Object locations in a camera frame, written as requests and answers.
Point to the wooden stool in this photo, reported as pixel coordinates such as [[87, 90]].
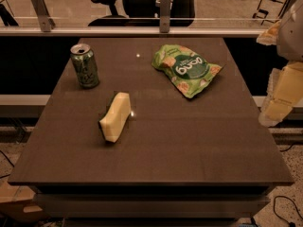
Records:
[[269, 11]]

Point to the yellow green sponge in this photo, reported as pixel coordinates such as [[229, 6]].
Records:
[[113, 122]]

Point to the black office chair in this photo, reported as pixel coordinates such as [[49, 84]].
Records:
[[145, 13]]

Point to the green soda can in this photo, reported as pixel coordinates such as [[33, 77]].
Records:
[[83, 59]]

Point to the green snack bag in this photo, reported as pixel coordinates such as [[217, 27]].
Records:
[[188, 71]]

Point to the left metal bracket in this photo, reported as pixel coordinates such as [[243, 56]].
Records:
[[45, 21]]

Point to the middle metal bracket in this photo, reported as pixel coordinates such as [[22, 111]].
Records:
[[164, 16]]

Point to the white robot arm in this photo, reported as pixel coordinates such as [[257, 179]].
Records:
[[289, 44]]

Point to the metal bracket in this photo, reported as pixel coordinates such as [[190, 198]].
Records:
[[164, 16], [45, 21]]

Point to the cardboard box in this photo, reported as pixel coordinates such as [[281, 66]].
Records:
[[17, 203]]

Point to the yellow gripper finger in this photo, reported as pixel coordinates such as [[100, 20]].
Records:
[[284, 91], [269, 36]]

